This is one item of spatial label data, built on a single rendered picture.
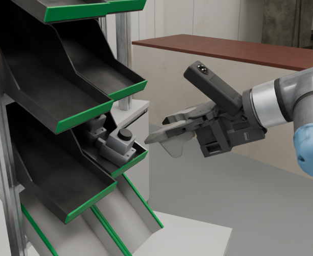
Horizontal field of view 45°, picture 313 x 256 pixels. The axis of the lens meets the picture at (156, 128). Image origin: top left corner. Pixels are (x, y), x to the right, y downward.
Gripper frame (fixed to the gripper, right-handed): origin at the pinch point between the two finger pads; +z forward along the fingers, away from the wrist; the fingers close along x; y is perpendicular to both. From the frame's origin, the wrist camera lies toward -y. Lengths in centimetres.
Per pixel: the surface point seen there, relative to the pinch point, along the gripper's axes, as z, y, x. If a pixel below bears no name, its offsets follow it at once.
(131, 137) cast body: 6.4, 0.3, -0.1
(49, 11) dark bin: -4.9, -25.0, -19.8
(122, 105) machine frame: 85, 13, 118
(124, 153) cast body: 8.3, 2.4, -2.1
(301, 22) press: 26, 61, 527
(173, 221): 25, 38, 27
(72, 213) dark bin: 8.4, 3.6, -21.5
